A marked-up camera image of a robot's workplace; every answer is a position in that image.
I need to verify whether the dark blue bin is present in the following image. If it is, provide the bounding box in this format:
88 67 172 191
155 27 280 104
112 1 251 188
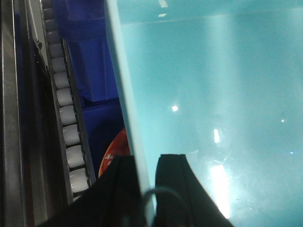
52 0 124 175

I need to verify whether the white roller conveyor track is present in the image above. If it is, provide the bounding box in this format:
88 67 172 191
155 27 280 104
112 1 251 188
40 0 96 204

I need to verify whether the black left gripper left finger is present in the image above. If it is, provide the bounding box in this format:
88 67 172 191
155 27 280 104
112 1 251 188
41 156 145 227

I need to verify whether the light blue plastic bin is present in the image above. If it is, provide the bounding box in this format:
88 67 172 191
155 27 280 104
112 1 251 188
105 0 303 227

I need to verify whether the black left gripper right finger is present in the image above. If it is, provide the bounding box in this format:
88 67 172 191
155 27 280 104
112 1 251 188
155 155 232 227

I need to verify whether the red package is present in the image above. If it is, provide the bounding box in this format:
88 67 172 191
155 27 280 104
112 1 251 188
98 128 131 177

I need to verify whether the grey cable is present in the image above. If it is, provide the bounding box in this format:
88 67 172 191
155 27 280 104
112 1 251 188
122 186 197 227

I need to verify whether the metal shelf rail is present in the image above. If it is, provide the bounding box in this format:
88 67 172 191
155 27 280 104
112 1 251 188
0 0 70 227

